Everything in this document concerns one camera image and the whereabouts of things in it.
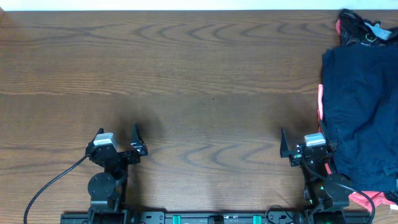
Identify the pink red garment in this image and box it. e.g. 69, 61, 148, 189
317, 19, 398, 213

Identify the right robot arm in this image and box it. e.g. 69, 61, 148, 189
280, 124, 351, 223

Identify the left black camera cable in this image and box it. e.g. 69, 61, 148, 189
23, 154, 91, 224

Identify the black camera cable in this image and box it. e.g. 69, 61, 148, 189
23, 154, 91, 224
301, 155, 376, 224

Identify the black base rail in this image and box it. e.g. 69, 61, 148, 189
60, 209, 373, 224

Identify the black patterned garment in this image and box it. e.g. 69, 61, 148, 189
336, 9, 397, 47

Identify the right black camera cable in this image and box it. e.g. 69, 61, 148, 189
301, 155, 376, 224

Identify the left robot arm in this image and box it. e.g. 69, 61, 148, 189
85, 123, 148, 223

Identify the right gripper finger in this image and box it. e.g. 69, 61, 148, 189
320, 120, 338, 151
280, 128, 292, 158

